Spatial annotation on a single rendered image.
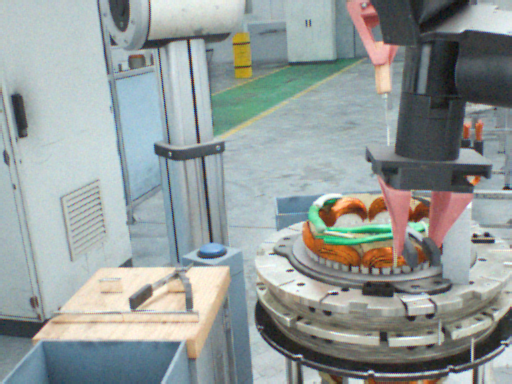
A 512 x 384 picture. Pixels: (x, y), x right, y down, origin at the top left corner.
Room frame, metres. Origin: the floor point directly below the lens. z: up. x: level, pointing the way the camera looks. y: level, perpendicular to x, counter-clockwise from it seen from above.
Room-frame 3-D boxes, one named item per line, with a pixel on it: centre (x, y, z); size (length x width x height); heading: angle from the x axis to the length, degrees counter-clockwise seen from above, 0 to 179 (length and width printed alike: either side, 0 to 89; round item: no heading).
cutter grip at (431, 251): (0.53, -0.16, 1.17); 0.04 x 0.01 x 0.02; 177
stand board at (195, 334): (0.71, 0.15, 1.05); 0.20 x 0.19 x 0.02; 171
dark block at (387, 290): (0.62, -0.13, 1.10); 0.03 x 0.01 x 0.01; 72
